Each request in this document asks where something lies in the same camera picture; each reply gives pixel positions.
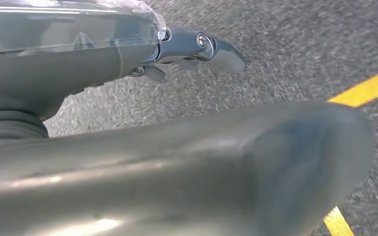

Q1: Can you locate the yellow floor tape square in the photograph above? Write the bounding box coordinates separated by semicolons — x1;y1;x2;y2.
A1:
323;65;378;236

